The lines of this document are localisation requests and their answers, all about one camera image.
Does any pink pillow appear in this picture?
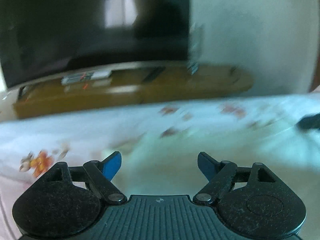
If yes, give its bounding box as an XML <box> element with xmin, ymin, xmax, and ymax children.
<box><xmin>310</xmin><ymin>85</ymin><xmax>320</xmax><ymax>93</ymax></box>

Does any floral white bed sheet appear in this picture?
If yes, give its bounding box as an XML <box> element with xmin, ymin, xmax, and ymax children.
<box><xmin>1</xmin><ymin>94</ymin><xmax>319</xmax><ymax>239</ymax></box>

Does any brown wooden tv stand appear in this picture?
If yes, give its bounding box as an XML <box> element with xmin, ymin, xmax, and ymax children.
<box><xmin>13</xmin><ymin>64</ymin><xmax>254</xmax><ymax>119</ymax></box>

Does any silver set-top box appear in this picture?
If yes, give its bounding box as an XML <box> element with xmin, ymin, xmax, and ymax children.
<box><xmin>61</xmin><ymin>70</ymin><xmax>112</xmax><ymax>86</ymax></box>

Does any large black television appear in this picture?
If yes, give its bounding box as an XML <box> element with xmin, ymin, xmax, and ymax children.
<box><xmin>1</xmin><ymin>0</ymin><xmax>190</xmax><ymax>88</ymax></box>

